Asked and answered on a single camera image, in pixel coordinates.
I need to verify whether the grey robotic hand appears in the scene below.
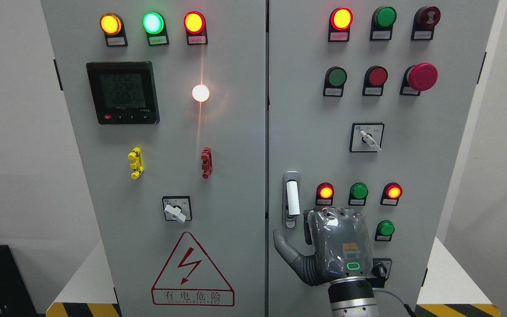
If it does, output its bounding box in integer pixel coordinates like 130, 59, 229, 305
273, 206, 374, 286

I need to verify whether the silver door lock handle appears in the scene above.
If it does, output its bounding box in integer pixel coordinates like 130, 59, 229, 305
282, 171, 301, 229

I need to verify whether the grey right cabinet door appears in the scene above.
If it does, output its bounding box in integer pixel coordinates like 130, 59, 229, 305
267, 0, 499, 317

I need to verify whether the grey cabinet door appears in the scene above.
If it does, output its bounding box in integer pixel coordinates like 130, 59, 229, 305
267, 0, 499, 317
41, 0, 266, 317

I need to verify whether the red lit lamp top right door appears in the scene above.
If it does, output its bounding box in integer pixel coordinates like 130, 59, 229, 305
328, 7, 353, 42

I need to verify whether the grey left cabinet door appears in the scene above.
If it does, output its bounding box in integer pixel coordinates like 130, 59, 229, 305
41, 0, 266, 317

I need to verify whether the red lit indicator lamp left door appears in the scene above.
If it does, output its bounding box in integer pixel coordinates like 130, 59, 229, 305
184, 11, 209, 45

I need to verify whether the bright green push button lower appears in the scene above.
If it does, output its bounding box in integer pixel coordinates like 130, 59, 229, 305
374, 220, 396, 242

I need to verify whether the red lit lamp lower left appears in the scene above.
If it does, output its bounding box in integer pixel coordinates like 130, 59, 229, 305
315, 182, 334, 206

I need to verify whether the red lit lamp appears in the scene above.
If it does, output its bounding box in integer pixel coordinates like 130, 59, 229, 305
380, 182, 403, 206
315, 182, 334, 206

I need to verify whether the green lamp lower middle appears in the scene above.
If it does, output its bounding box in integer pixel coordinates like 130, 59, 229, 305
348, 182, 369, 206

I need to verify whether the red lit lamp lower right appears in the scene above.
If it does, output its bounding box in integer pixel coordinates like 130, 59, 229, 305
380, 182, 403, 206

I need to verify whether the white platform with hazard stripes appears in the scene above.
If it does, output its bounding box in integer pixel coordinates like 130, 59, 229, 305
44, 239, 501, 317

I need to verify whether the red electric hazard sign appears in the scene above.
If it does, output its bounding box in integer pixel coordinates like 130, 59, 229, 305
151, 231, 235, 306

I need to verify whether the red terminal connector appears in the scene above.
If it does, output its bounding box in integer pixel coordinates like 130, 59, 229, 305
200, 147, 213, 179

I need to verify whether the green push button second row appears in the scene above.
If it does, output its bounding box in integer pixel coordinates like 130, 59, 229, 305
323, 66, 348, 98

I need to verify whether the red push button second row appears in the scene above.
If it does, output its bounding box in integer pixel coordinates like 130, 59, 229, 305
362, 66, 388, 96

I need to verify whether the red mushroom emergency stop button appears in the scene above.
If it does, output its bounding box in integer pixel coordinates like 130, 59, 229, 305
400, 63, 438, 96

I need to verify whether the white lit indicator lamp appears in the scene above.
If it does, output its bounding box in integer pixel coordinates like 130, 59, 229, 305
191, 84, 210, 103

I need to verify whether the yellow terminal connector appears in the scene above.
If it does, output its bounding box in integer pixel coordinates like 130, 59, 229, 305
127, 147, 144, 179

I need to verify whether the green push button top row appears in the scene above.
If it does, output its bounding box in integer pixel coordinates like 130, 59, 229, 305
370, 6, 397, 41

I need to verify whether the dark red buzzer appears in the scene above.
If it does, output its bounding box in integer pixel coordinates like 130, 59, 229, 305
411, 6, 441, 41

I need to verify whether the black digital power meter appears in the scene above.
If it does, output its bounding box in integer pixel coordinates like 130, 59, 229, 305
86, 61, 160, 125

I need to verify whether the green lit indicator lamp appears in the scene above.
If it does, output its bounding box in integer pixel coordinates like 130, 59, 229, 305
142, 11, 169, 46

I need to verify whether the amber indicator lamp top left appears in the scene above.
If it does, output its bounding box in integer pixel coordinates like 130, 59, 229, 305
100, 13, 128, 47

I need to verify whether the black knob selector switch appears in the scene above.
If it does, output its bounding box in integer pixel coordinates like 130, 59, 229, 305
366, 258, 392, 288

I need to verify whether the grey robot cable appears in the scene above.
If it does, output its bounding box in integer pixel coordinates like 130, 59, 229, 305
371, 288, 418, 317

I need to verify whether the upper right rotary selector switch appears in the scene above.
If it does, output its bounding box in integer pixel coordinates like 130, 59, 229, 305
349, 122, 385, 153

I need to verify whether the left door rotary selector switch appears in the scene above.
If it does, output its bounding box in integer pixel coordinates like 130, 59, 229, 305
162, 196, 193, 224

